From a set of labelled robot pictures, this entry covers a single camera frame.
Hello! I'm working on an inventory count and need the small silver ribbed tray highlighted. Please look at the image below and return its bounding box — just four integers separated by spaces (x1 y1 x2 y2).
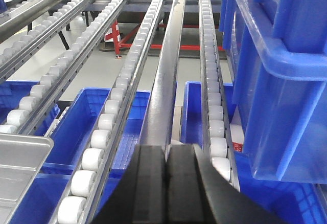
1 133 54 223

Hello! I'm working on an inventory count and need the large blue crate on shelf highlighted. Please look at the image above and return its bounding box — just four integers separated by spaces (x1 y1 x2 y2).
219 0 326 184

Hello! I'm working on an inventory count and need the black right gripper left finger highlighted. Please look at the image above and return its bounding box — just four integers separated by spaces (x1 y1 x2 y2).
92 145 166 223

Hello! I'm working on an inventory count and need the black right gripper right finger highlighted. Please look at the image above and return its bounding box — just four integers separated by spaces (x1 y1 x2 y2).
167 144 284 223

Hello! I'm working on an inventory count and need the red pallet frame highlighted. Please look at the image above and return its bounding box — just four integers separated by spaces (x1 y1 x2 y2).
104 19 225 59

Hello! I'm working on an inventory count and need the steel divider rail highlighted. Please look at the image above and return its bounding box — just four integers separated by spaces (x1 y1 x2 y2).
141 0 186 151

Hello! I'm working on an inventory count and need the blue bin lower shelf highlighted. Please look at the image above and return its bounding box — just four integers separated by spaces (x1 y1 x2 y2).
42 87 150 175
180 81 238 145

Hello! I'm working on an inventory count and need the white roller track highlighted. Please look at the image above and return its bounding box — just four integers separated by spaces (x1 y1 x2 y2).
49 0 164 223
198 0 240 191
0 0 92 81
1 0 127 135

